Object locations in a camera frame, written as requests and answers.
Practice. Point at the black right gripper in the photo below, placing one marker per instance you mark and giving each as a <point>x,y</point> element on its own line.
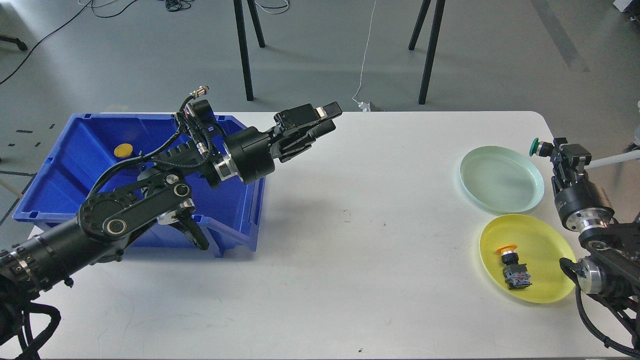
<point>581,204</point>

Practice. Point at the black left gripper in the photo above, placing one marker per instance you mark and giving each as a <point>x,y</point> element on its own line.
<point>253,152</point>

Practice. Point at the green push button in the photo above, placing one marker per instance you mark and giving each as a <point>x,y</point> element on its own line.
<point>541,148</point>

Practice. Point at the yellow push button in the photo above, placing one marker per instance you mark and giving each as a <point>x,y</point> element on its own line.
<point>515,274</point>
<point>123,151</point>

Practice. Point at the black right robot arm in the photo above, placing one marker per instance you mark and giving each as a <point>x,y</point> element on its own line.
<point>610,273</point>

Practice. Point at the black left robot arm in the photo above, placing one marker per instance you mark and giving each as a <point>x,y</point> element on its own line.
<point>134,194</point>

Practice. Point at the light green plate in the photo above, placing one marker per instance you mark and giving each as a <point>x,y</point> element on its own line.
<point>501,180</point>

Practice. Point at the yellow plate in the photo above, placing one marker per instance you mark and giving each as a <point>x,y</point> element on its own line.
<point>538,245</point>

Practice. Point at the black tripod legs right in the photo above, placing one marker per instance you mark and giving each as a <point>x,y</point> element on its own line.
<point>435,30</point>

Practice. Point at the blue plastic bin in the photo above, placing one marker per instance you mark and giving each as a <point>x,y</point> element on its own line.
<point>228,216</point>

